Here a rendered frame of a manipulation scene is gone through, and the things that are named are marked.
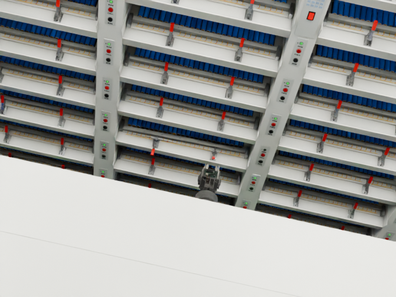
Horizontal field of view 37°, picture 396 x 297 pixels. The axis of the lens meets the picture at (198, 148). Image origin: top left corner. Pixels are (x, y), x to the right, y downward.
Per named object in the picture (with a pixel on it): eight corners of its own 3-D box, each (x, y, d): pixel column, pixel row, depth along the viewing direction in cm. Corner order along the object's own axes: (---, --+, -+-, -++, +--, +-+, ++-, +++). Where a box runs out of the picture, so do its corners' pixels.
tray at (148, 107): (254, 144, 255) (260, 132, 242) (117, 114, 255) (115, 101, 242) (261, 102, 262) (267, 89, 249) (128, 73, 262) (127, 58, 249)
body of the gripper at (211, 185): (221, 170, 240) (218, 190, 230) (217, 185, 245) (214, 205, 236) (203, 166, 240) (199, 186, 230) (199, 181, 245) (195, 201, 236)
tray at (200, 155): (245, 172, 269) (248, 166, 260) (115, 144, 269) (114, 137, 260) (252, 132, 276) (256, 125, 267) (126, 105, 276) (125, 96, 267)
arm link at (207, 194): (214, 215, 233) (190, 210, 233) (215, 207, 237) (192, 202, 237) (218, 200, 227) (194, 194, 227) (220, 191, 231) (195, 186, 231)
